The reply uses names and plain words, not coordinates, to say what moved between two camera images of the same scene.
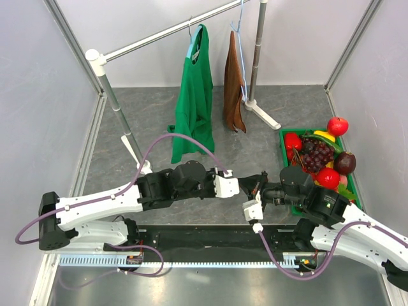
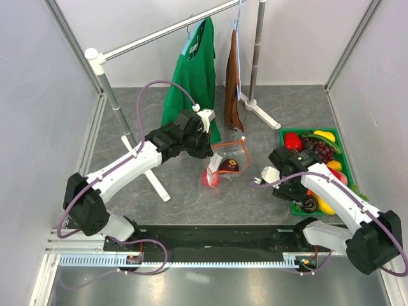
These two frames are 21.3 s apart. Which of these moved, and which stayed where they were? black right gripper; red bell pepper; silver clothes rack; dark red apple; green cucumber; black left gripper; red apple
Moved: black right gripper; dark red apple; red apple; black left gripper
Stayed: red bell pepper; green cucumber; silver clothes rack
